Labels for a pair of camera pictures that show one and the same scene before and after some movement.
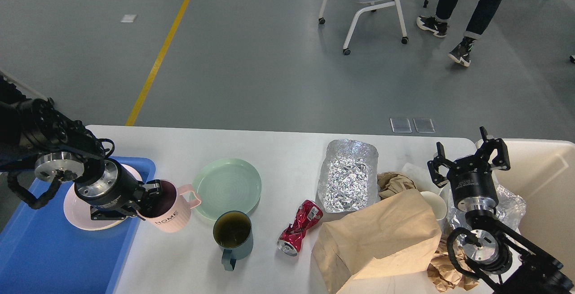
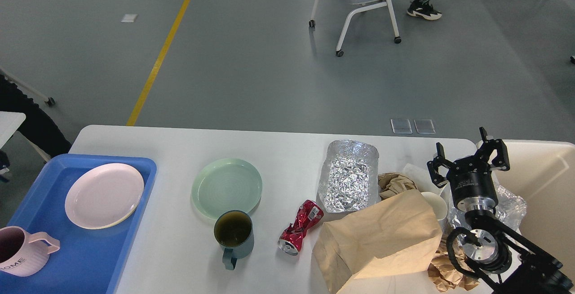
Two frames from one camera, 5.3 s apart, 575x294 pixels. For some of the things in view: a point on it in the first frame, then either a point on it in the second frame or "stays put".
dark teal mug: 232,231 stays put
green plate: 226,184 stays put
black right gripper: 473,184 stays put
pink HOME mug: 170,212 -> 24,255
